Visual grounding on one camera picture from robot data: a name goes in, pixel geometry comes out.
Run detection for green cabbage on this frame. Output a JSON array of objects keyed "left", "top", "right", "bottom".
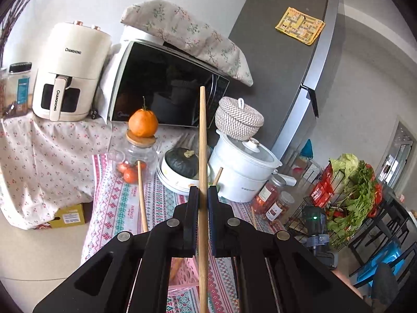
[{"left": 329, "top": 153, "right": 359, "bottom": 177}]

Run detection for floral tablecloth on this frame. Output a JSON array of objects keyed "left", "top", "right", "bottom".
[{"left": 0, "top": 112, "right": 216, "bottom": 231}]

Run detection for large orange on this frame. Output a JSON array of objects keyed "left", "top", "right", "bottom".
[{"left": 128, "top": 96, "right": 159, "bottom": 138}]

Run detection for black-lid plastic jar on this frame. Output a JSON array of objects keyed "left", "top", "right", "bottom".
[{"left": 4, "top": 62, "right": 33, "bottom": 117}]

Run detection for floral cloth cover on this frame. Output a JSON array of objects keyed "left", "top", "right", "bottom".
[{"left": 120, "top": 0, "right": 254, "bottom": 87}]

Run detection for black chair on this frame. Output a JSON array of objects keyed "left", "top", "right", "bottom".
[{"left": 348, "top": 189, "right": 417, "bottom": 287}]

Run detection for grey refrigerator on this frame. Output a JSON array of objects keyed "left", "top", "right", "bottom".
[{"left": 228, "top": 0, "right": 342, "bottom": 161}]

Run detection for pink plastic basket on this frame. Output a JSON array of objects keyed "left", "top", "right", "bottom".
[{"left": 168, "top": 256, "right": 200, "bottom": 300}]

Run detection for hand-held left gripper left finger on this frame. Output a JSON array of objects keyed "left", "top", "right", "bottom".
[{"left": 33, "top": 185, "right": 200, "bottom": 313}]

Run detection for green leafy vegetables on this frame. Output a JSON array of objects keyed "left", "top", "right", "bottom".
[{"left": 327, "top": 161, "right": 380, "bottom": 246}]

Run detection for blue plastic stool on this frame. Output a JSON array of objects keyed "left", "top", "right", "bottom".
[{"left": 353, "top": 237, "right": 403, "bottom": 288}]

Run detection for dark green pumpkin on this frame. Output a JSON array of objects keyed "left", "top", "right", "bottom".
[{"left": 164, "top": 147, "right": 211, "bottom": 180}]

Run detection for glass jar with wooden lid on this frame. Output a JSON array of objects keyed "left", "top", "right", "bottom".
[{"left": 107, "top": 130, "right": 162, "bottom": 184}]

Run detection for yellow paper sheet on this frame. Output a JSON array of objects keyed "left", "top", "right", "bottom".
[{"left": 274, "top": 7, "right": 326, "bottom": 45}]

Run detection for silver-lid jar of red spice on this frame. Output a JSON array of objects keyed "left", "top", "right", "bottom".
[{"left": 252, "top": 175, "right": 287, "bottom": 216}]

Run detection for white electric pot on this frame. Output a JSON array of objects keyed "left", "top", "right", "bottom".
[{"left": 208, "top": 130, "right": 283, "bottom": 203}]

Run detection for black microwave oven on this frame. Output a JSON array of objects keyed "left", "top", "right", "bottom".
[{"left": 107, "top": 39, "right": 230, "bottom": 128}]

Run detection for white air fryer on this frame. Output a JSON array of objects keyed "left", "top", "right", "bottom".
[{"left": 32, "top": 20, "right": 113, "bottom": 123}]

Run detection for dry branches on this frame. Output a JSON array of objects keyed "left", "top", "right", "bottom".
[{"left": 0, "top": 0, "right": 56, "bottom": 69}]

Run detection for person's grey clothing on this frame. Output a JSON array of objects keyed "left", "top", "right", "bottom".
[{"left": 369, "top": 262, "right": 400, "bottom": 311}]

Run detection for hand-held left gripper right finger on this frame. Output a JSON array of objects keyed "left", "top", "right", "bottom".
[{"left": 208, "top": 185, "right": 372, "bottom": 313}]

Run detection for silver-lid jar of dried slices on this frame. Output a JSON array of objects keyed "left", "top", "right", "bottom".
[{"left": 265, "top": 191, "right": 295, "bottom": 224}]

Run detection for black wire vegetable rack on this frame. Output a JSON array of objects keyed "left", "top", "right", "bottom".
[{"left": 285, "top": 161, "right": 391, "bottom": 251}]

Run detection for woven lidded basket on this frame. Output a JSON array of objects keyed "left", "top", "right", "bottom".
[{"left": 214, "top": 97, "right": 265, "bottom": 143}]

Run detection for yellow cardboard box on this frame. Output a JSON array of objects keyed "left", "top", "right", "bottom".
[{"left": 49, "top": 203, "right": 86, "bottom": 229}]

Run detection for person's right forearm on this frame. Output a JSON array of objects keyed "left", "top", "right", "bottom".
[{"left": 332, "top": 266, "right": 364, "bottom": 298}]

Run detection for red snack packet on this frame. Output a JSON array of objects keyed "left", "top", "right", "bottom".
[{"left": 309, "top": 165, "right": 339, "bottom": 208}]

